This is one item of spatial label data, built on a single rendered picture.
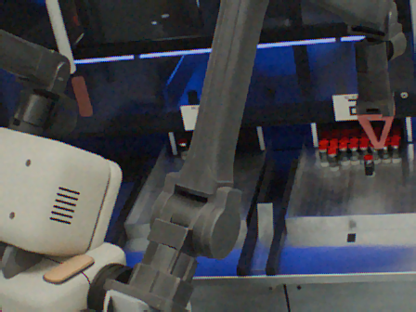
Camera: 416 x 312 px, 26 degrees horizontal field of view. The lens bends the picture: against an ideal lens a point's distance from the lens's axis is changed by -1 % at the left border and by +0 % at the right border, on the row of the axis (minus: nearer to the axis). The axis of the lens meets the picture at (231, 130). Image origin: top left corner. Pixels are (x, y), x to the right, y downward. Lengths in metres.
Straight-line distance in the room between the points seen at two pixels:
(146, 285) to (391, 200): 0.82
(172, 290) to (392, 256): 0.65
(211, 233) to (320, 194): 0.76
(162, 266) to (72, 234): 0.14
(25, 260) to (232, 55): 0.39
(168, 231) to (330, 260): 0.59
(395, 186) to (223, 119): 0.79
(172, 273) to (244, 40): 0.32
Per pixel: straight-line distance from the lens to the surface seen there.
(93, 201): 1.27
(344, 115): 1.99
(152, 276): 1.19
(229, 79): 1.21
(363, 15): 1.56
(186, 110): 2.04
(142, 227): 1.91
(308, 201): 1.93
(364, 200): 1.91
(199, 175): 1.23
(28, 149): 1.24
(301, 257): 1.77
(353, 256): 1.75
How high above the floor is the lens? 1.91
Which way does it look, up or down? 27 degrees down
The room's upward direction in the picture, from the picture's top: 11 degrees counter-clockwise
